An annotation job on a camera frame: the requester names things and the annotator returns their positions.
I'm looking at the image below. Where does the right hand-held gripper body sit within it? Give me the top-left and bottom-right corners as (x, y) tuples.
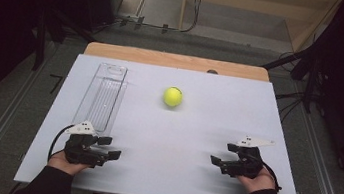
(219, 132), (276, 183)

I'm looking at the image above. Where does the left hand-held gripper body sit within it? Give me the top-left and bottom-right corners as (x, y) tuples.
(60, 118), (114, 170)

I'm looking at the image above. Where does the clear plastic container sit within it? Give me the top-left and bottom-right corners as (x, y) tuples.
(70, 59), (131, 139)

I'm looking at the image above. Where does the yellow tennis ball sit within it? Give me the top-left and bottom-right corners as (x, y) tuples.
(161, 85), (185, 109)

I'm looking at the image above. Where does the person's left hand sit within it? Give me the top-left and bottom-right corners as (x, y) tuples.
(46, 148), (93, 179)

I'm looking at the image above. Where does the person's right hand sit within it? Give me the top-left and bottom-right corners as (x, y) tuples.
(234, 162), (282, 194)

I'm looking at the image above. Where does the black metal stand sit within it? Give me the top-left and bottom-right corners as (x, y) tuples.
(256, 38), (336, 116)

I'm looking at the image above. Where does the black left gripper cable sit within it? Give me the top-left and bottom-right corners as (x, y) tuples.
(46, 121), (78, 166)

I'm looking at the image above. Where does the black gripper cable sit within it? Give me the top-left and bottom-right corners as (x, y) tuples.
(46, 121), (78, 166)
(255, 158), (287, 194)

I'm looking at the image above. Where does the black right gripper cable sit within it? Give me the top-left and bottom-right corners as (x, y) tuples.
(255, 158), (287, 194)

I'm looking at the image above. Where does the black hanging cable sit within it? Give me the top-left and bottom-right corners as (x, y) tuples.
(142, 0), (206, 36)

